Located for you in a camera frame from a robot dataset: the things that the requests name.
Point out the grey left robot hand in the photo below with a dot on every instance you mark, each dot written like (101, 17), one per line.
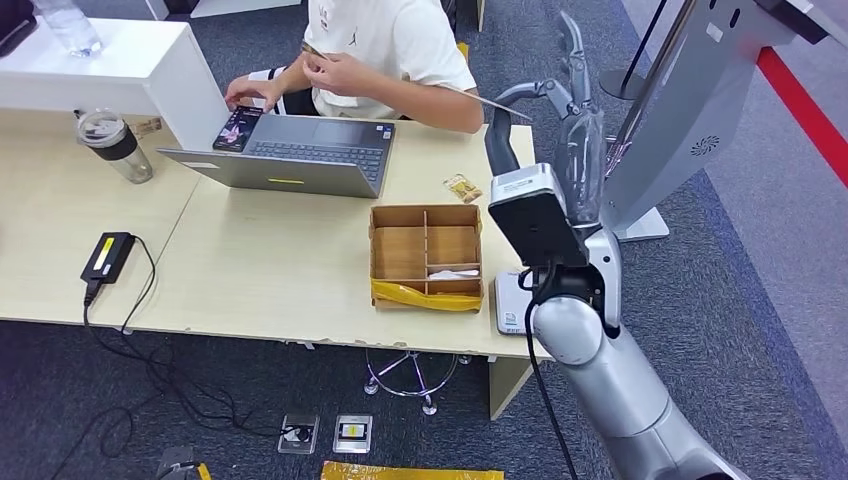
(175, 467)

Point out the person's left hand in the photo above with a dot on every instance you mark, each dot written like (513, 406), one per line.
(341, 74)

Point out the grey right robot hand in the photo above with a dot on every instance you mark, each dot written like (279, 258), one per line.
(582, 166)

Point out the person's right hand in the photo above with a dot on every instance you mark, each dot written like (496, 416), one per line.
(255, 91)

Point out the thin dark card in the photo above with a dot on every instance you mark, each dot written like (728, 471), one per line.
(312, 50)

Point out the thin room key card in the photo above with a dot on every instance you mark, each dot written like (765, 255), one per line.
(490, 102)

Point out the golden patterned card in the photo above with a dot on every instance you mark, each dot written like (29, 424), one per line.
(464, 189)

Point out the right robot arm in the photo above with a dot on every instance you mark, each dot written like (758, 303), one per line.
(623, 397)

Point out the person's right forearm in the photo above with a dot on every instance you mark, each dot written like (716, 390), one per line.
(295, 78)

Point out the person's left forearm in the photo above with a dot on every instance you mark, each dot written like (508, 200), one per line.
(430, 106)

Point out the person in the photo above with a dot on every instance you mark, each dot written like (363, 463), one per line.
(391, 46)

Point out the white card reader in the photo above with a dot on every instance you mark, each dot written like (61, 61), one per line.
(510, 298)

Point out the small yellow tape piece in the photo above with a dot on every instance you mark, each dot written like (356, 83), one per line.
(204, 472)

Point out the smartphone with colourful screen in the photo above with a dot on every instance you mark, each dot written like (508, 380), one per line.
(236, 130)

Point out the grey open laptop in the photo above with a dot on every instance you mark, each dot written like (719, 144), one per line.
(291, 173)

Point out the small tan packet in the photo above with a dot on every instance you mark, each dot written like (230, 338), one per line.
(147, 127)

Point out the silver floor socket with plug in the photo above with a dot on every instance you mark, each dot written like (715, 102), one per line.
(288, 440)

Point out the grey kiosk stand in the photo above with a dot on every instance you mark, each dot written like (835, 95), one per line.
(696, 112)

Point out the white raised counter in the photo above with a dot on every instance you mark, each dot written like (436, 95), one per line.
(119, 73)

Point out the clear tumbler with black band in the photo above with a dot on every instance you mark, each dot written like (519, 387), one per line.
(119, 149)

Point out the silver floor socket yellow label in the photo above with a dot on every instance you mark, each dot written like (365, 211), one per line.
(341, 434)

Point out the wooden compartment tray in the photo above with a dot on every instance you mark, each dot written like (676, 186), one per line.
(397, 252)

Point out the clear plastic water bottle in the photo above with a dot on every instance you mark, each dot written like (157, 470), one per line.
(69, 26)

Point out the black power adapter yellow label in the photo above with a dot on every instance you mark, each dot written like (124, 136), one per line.
(108, 257)

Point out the light wooden table leg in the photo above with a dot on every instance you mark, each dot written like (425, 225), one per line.
(509, 387)

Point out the yellow floor tape outline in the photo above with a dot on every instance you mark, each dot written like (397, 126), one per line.
(411, 472)

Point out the chrome stool base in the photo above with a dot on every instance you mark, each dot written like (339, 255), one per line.
(411, 391)

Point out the black device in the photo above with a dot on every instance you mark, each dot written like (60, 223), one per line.
(13, 26)

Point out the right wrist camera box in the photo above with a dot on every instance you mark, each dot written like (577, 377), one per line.
(536, 218)

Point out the black stanchion post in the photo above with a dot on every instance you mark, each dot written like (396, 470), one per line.
(623, 85)

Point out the chrome stanchion post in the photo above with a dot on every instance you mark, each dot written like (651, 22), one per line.
(662, 56)

